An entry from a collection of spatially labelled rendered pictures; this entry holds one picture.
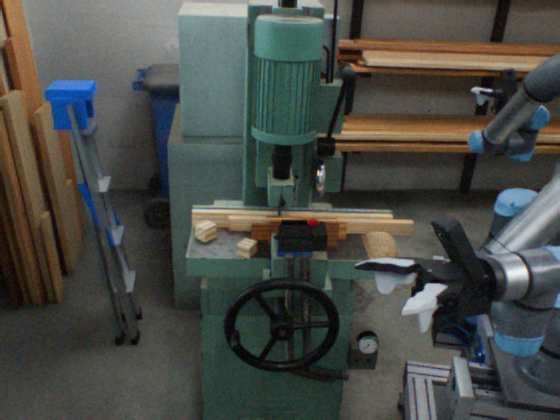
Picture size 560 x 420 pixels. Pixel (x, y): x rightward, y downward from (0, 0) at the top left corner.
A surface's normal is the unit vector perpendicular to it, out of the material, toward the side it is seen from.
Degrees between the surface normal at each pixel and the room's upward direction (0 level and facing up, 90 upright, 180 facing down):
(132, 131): 90
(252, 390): 90
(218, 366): 90
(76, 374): 1
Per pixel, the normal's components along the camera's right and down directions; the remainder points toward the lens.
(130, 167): 0.11, 0.44
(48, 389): 0.05, -0.90
